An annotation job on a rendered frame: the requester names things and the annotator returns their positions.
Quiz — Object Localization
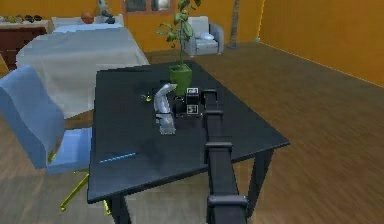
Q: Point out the orange basketball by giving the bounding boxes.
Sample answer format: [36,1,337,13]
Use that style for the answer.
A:
[80,11,96,25]

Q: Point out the house plant green pot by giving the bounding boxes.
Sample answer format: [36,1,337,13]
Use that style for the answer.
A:
[154,0,203,96]

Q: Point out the green object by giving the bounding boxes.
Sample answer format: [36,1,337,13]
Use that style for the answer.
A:
[3,14,23,24]

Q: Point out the bed with grey cover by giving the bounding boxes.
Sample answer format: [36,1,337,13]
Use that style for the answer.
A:
[15,23,150,120]

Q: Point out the blue chair yellow legs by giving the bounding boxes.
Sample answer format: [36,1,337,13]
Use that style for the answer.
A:
[0,64,113,215]

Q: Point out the grey armchair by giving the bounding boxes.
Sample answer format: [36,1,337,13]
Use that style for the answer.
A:
[183,15,225,57]

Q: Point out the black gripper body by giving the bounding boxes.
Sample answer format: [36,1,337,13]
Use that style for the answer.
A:
[173,95,187,118]

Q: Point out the brown framed wall picture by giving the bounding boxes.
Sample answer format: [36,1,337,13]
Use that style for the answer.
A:
[121,0,176,15]

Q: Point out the white cushion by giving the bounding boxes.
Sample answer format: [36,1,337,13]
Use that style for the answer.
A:
[198,32,216,42]

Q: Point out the white bed pillow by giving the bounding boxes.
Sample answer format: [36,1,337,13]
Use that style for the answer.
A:
[51,14,125,30]

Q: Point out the dark brown dresser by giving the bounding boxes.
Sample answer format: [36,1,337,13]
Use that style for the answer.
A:
[0,19,52,72]

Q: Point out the black table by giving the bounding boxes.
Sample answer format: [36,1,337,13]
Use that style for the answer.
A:
[87,59,290,224]

